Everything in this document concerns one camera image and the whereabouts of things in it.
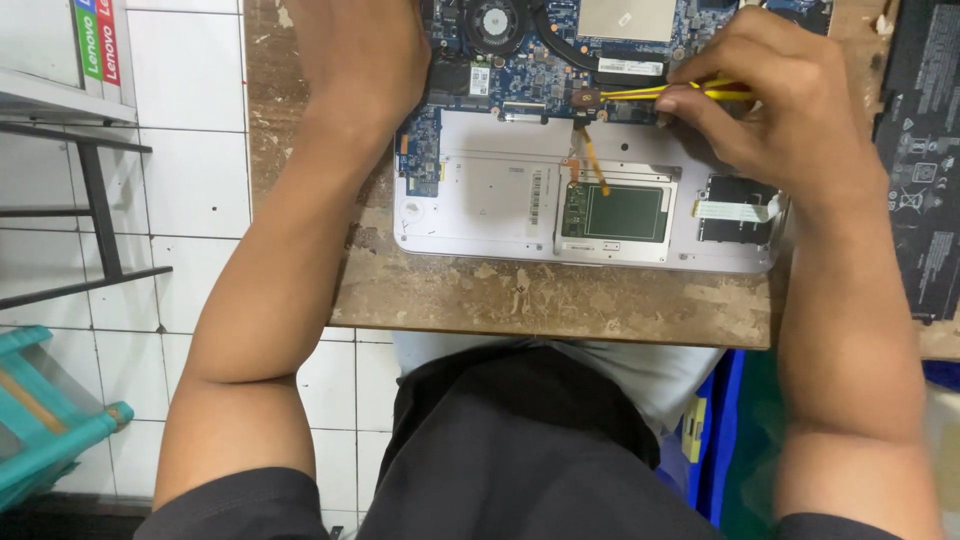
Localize person's left hand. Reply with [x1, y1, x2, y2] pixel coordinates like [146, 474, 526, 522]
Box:
[288, 0, 434, 135]

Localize person's right hand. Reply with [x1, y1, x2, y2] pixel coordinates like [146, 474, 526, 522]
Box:
[654, 6, 892, 220]

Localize yellow tweezers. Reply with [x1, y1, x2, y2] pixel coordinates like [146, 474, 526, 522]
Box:
[598, 78, 756, 103]

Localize black laptop cooling fan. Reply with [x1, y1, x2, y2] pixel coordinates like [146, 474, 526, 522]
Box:
[460, 0, 531, 55]

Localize black laptop battery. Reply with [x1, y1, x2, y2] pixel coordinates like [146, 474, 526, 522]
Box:
[872, 0, 960, 325]

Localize silver metal heat shield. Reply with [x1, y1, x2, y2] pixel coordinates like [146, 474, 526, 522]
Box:
[576, 0, 681, 45]

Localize blue laptop motherboard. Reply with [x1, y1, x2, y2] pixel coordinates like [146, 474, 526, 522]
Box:
[395, 0, 834, 200]

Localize opened silver laptop chassis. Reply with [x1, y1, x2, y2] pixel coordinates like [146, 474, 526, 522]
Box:
[392, 0, 835, 276]

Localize green touchpad circuit board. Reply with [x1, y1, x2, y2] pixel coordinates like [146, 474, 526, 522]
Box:
[560, 182, 671, 246]

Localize black heat pipe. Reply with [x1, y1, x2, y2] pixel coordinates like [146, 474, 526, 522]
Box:
[528, 0, 670, 78]

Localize person's white undershirt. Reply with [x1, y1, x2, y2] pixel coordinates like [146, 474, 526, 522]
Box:
[392, 332, 727, 438]

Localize white shelf with coloured labels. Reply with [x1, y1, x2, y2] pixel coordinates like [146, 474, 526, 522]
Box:
[0, 0, 141, 126]

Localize blue plastic container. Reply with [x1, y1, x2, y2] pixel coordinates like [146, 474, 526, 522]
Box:
[658, 348, 750, 528]

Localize person's black shirt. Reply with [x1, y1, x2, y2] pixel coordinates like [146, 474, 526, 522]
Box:
[133, 343, 905, 540]

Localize teal plastic stool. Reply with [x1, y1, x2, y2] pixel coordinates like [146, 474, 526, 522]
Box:
[0, 324, 136, 513]

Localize white flat ribbon cable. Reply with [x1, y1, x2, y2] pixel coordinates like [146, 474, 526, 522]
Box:
[692, 195, 783, 225]

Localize orange flex cable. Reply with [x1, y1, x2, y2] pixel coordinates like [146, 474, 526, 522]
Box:
[579, 126, 612, 198]

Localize black metal rack frame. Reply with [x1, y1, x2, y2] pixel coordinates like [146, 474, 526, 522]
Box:
[0, 121, 174, 312]

